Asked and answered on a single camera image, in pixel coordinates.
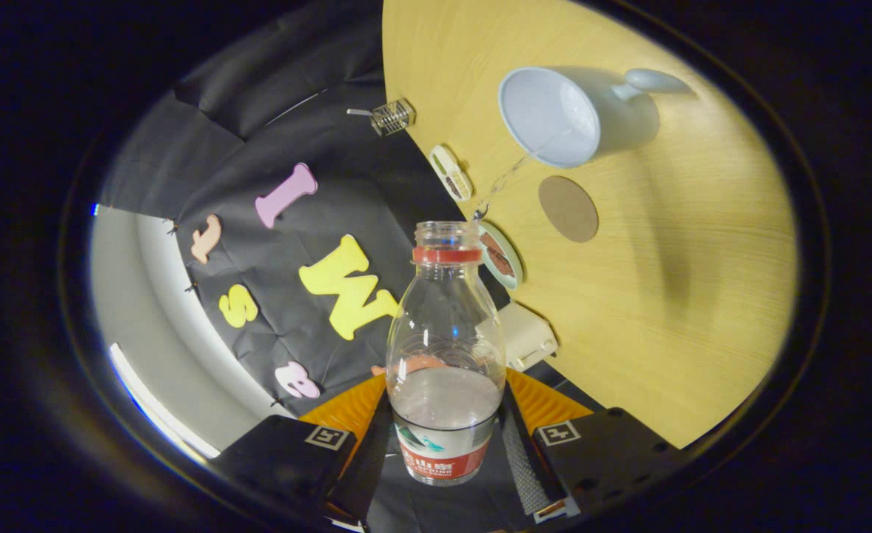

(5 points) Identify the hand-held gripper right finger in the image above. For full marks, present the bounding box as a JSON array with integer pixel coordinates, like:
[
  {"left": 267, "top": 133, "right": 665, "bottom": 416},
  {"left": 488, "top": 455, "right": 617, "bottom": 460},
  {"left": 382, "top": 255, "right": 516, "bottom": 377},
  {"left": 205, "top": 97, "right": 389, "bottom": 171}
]
[{"left": 499, "top": 368, "right": 692, "bottom": 524}]

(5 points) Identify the black backdrop cloth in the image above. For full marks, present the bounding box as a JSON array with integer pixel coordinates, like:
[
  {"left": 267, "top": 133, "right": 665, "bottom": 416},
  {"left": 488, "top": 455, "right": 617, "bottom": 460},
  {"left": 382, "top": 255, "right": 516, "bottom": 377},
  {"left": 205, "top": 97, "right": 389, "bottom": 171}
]
[{"left": 99, "top": 0, "right": 514, "bottom": 530}]

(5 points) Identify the white toaster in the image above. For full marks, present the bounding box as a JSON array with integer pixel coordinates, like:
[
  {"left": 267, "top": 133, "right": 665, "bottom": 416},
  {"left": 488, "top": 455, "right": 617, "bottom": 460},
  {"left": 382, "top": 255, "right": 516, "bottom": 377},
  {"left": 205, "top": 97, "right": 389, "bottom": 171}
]
[{"left": 497, "top": 300, "right": 559, "bottom": 372}]

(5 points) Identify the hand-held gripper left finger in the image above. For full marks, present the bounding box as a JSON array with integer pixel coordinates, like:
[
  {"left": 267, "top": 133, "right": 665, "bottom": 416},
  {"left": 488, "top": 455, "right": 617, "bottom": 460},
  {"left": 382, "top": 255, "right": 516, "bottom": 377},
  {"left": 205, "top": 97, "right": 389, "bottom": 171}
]
[{"left": 210, "top": 372, "right": 392, "bottom": 526}]

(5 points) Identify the metal wire holder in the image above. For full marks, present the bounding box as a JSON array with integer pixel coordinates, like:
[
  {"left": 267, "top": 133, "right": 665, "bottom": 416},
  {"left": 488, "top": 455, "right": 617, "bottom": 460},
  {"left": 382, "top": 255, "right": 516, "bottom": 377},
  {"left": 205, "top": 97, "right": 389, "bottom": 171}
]
[{"left": 369, "top": 98, "right": 417, "bottom": 137}]

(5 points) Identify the wooden table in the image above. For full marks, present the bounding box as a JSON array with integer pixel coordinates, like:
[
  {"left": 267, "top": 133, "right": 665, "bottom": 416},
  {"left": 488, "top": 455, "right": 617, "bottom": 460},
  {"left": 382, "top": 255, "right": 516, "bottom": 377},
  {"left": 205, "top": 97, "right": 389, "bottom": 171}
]
[{"left": 382, "top": 0, "right": 799, "bottom": 450}]

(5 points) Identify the light blue cup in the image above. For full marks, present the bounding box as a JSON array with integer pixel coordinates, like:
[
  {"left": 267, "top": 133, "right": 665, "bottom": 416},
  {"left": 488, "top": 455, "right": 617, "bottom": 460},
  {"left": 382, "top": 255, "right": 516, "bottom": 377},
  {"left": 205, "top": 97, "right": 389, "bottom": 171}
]
[{"left": 498, "top": 67, "right": 692, "bottom": 169}]

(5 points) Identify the long ceiling light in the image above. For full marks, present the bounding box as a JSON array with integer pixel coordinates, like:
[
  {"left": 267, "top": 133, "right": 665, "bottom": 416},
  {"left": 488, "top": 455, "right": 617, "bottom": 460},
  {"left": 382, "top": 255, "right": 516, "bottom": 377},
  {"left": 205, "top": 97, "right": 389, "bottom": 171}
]
[{"left": 108, "top": 343, "right": 222, "bottom": 460}]

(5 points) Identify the brown meat piece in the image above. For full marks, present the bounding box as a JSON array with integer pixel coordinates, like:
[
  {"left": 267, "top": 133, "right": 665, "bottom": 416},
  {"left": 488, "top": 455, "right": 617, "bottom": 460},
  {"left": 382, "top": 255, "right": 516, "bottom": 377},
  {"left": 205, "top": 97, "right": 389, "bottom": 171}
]
[{"left": 480, "top": 233, "right": 514, "bottom": 276}]

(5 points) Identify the clear juice bottle red label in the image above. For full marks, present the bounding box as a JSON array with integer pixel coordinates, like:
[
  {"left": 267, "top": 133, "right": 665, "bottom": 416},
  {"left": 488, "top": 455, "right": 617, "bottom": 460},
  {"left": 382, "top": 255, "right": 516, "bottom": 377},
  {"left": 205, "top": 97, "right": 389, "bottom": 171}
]
[{"left": 386, "top": 221, "right": 509, "bottom": 487}]

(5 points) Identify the white divided dish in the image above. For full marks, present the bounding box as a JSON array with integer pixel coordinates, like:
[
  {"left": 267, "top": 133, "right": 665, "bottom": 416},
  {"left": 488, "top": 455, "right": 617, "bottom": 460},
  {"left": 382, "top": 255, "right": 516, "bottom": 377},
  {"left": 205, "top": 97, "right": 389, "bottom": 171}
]
[{"left": 429, "top": 144, "right": 474, "bottom": 202}]

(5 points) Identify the pale green plate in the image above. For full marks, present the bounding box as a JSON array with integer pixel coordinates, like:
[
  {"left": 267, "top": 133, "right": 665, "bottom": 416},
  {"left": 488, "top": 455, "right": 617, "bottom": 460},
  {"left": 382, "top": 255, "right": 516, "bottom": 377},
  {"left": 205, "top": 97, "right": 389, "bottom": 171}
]
[{"left": 477, "top": 221, "right": 524, "bottom": 291}]

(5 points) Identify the round brown coaster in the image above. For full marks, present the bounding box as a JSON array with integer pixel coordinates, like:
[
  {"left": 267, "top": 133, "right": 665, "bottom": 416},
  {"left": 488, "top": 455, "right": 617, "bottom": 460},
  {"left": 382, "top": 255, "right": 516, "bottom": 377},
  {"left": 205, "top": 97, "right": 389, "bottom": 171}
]
[{"left": 538, "top": 175, "right": 600, "bottom": 244}]

